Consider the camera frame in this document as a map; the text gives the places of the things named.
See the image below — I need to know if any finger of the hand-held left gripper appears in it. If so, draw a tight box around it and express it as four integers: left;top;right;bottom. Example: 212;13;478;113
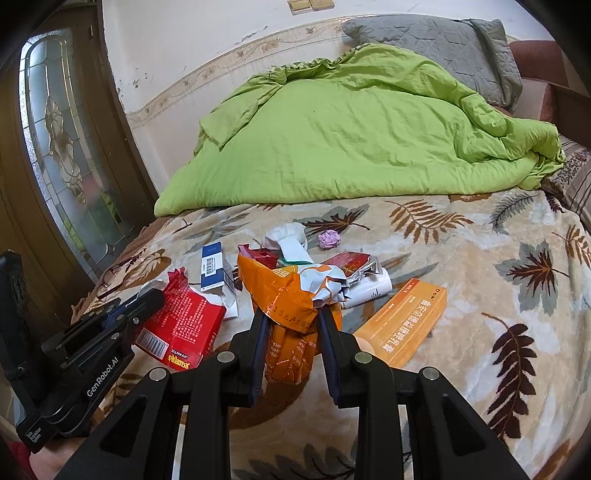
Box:
121;288;166;344
85;295;141;328

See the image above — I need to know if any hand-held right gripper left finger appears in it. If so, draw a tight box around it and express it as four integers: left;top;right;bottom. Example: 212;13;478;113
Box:
54;314;273;480

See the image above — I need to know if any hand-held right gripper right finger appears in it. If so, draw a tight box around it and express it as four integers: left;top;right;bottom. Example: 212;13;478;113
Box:
318;307;531;480

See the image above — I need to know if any red snack packet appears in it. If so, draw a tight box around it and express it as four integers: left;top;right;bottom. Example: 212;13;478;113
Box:
131;269;228;372

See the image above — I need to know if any orange snack bag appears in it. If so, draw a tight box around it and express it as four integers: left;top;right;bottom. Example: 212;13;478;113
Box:
237;254;352;385

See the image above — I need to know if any white plastic bottle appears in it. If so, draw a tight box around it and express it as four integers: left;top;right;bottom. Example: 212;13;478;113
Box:
342;270;393;309

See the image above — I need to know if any person's left forearm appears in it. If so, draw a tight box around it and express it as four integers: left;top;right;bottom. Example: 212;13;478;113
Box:
28;436;90;480

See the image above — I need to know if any blue and white box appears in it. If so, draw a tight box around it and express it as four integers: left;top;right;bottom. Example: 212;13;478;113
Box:
200;242;243;320

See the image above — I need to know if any orange cardboard box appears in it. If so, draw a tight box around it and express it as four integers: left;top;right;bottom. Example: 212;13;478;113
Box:
353;278;448;370

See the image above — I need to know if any red foil packet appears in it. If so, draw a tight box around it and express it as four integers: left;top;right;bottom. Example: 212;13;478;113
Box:
322;251;384;289

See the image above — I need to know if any red cloth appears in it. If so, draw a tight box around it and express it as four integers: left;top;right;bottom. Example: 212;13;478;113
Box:
0;440;34;480

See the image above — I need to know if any crumpled white-green wrapper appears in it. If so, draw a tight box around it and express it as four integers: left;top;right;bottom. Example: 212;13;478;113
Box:
263;222;311;266

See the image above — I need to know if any leaf print blanket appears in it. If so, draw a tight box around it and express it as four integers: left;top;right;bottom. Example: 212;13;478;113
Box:
69;191;591;480

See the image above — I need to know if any wooden door with glass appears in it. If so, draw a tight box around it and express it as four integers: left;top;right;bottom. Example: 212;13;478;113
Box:
0;9;160;342

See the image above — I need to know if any green quilt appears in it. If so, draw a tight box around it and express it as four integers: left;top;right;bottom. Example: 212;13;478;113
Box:
154;42;566;217

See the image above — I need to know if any striped brown pillow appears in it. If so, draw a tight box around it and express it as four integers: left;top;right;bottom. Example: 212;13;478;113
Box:
540;134;591;227

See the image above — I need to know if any grey quilted pillow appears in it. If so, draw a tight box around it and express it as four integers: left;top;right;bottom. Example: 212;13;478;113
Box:
342;16;523;112

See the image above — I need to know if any reddish brown headboard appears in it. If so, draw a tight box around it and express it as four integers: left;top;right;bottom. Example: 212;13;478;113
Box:
508;39;591;134

